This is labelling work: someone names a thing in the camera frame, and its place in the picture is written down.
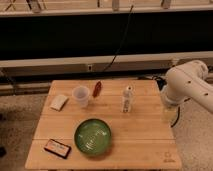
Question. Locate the translucent plastic cup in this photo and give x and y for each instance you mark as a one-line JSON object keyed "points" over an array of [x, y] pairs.
{"points": [[81, 95]]}

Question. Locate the black rectangular box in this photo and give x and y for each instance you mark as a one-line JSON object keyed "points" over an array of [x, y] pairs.
{"points": [[57, 148]]}

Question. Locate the white wall socket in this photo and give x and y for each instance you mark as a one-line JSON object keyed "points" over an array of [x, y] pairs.
{"points": [[90, 68]]}

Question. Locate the small clear plastic bottle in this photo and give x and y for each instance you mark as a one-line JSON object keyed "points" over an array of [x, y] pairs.
{"points": [[127, 99]]}

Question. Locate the wooden folding table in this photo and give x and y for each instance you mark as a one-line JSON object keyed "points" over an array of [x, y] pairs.
{"points": [[122, 128]]}

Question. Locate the white sponge block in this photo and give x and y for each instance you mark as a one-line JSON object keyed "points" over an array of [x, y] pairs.
{"points": [[58, 102]]}

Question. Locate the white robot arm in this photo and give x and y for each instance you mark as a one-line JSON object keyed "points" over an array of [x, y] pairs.
{"points": [[186, 81]]}

